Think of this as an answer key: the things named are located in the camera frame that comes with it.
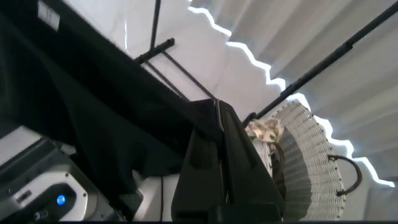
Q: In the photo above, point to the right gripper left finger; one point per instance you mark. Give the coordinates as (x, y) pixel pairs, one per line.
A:
(199, 186)

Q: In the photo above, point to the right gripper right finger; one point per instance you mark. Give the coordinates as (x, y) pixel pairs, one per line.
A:
(248, 180)

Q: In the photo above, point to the black garment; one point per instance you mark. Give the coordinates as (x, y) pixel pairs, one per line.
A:
(93, 93)

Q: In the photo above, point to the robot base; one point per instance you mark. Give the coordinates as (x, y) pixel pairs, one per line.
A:
(37, 186)

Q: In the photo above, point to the white laundry basket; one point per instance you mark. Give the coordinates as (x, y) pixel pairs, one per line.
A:
(311, 174)

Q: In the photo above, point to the black clothes rack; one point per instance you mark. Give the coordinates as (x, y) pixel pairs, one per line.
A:
(323, 63)

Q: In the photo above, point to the cream printed garment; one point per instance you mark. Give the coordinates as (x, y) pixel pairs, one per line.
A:
(264, 130)

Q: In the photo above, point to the white curtain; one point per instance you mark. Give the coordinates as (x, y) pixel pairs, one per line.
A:
(326, 31)

